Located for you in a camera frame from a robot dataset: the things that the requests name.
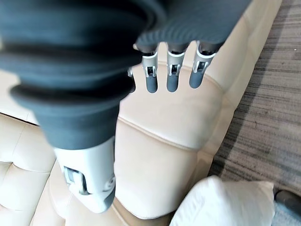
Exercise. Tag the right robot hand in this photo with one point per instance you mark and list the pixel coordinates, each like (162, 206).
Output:
(70, 70)

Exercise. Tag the cream leather sofa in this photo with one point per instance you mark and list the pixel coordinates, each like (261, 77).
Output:
(164, 131)

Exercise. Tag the white cushion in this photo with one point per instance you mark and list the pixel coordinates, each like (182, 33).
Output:
(221, 202)

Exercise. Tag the dark robot foot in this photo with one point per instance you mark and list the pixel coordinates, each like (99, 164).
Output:
(288, 199)

